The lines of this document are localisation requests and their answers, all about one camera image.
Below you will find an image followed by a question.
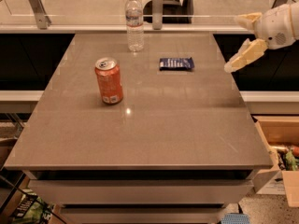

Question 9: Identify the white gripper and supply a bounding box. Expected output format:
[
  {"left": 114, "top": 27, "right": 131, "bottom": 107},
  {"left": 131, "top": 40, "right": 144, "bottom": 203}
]
[{"left": 224, "top": 3, "right": 299, "bottom": 73}]

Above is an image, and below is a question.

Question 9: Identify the blue rxbar wrapper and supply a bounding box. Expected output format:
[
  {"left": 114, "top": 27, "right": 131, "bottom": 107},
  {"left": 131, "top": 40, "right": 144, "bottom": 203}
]
[{"left": 159, "top": 58, "right": 194, "bottom": 71}]

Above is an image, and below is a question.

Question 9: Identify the black office chair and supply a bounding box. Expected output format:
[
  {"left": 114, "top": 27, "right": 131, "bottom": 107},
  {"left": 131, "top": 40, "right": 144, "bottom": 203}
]
[{"left": 142, "top": 0, "right": 198, "bottom": 25}]

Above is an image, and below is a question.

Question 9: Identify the cardboard box with items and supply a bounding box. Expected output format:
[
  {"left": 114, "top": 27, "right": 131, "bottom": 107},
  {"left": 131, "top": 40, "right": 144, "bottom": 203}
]
[{"left": 253, "top": 116, "right": 299, "bottom": 207}]

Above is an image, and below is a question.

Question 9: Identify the clear plastic water bottle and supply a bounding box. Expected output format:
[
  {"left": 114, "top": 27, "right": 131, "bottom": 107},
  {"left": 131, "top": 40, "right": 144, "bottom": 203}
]
[{"left": 125, "top": 0, "right": 144, "bottom": 52}]

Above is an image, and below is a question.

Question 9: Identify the orange soda can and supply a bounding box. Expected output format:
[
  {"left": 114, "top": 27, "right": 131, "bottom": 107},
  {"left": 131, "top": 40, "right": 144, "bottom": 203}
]
[{"left": 94, "top": 57, "right": 123, "bottom": 105}]

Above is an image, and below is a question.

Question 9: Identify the blue perforated object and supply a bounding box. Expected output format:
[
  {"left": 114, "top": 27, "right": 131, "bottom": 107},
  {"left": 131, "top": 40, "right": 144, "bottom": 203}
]
[{"left": 221, "top": 214, "right": 250, "bottom": 224}]

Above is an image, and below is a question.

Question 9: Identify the green black snack bag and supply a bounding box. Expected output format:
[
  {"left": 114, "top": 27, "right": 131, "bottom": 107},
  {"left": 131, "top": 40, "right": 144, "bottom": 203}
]
[{"left": 10, "top": 194, "right": 53, "bottom": 224}]

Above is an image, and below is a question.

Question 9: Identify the middle metal glass bracket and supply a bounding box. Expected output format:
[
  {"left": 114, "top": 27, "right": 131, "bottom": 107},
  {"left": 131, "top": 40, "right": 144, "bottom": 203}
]
[{"left": 152, "top": 0, "right": 163, "bottom": 30}]

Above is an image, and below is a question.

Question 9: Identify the left metal glass bracket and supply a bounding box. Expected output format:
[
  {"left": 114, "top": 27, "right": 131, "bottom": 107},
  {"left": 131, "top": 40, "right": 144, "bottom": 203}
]
[{"left": 28, "top": 0, "right": 51, "bottom": 29}]

